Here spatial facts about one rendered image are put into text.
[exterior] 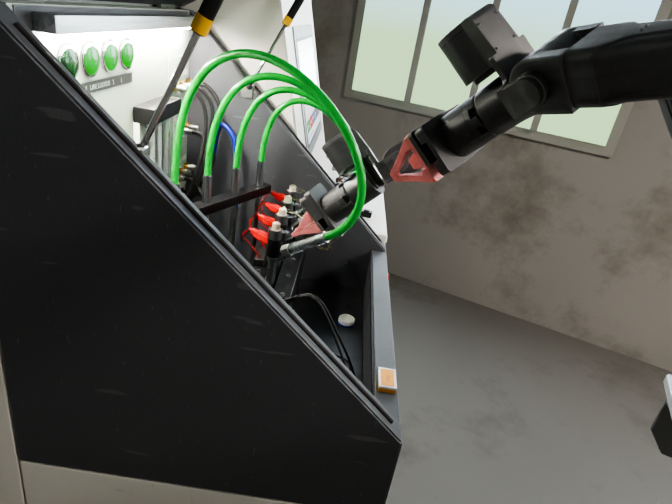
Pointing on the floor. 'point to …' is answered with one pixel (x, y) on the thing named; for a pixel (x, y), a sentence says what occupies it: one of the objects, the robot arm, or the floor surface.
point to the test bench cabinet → (116, 489)
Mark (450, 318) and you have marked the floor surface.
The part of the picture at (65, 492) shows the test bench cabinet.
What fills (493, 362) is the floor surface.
